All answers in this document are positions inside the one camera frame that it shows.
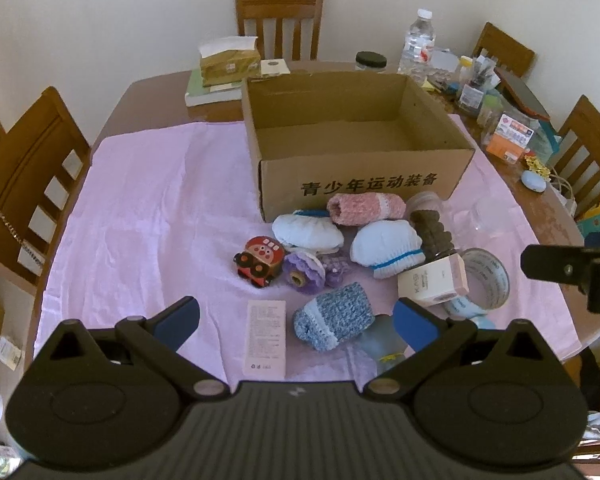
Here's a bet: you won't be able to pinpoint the wooden chair far right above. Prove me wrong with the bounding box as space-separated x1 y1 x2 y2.
471 22 535 78

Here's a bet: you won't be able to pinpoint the blue grey knitted sock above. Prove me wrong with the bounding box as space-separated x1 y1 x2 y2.
292 282 375 352

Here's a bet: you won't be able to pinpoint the clear jar with brown sock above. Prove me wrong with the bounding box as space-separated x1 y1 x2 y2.
405 192 456 262

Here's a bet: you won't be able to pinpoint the KASI pink white box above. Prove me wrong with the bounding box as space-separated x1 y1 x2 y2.
398 254 469 308

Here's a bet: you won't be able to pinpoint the brown cardboard box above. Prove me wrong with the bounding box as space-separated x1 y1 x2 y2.
242 70 475 222

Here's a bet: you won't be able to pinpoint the brown tablet lid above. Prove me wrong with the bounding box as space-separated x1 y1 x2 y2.
495 66 550 122

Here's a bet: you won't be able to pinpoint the red bear toy car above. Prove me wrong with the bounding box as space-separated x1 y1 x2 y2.
233 236 286 288

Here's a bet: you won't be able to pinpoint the wooden chair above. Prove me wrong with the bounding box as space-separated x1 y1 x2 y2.
471 22 535 78
234 0 324 61
550 94 600 217
0 87 91 294

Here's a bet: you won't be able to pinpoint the orange label plastic container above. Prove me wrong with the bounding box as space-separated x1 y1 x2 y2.
483 110 540 164

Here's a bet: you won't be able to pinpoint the clear pen holder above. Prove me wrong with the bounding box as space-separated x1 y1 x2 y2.
456 56 498 117

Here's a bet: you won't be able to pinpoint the tissue box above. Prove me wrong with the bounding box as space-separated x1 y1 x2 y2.
198 36 261 87

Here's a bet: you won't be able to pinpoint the clear tape roll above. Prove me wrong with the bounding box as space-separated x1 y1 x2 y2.
444 248 510 318

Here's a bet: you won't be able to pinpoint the white sock blue stripe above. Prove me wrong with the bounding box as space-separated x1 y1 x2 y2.
350 220 426 280

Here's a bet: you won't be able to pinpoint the water bottle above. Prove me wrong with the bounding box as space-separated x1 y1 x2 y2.
398 9 436 86

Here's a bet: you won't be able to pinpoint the wooden chair left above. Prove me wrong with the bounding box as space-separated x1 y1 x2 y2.
0 87 91 294

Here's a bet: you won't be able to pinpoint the light blue pebble object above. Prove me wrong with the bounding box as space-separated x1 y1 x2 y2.
520 170 547 194

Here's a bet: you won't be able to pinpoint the wooden chair back middle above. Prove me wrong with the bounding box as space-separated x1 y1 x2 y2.
234 0 324 61

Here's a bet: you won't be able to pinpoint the pink knitted sock roll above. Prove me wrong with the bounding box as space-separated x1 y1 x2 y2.
327 192 406 226

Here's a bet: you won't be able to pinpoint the yellow sticky notes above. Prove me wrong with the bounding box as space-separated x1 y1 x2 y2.
422 79 441 92

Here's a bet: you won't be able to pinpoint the purple crochet flower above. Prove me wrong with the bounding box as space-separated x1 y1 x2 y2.
283 250 351 295

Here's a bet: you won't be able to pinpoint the gold ornament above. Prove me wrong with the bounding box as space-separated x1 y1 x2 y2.
524 152 552 182

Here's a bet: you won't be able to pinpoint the black lid glass jar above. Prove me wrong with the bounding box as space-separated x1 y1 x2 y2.
355 51 388 73

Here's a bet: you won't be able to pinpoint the long pink box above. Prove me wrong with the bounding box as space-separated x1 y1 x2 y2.
242 300 287 382

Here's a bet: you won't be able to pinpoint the pink tablecloth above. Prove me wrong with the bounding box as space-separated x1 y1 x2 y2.
34 122 582 387

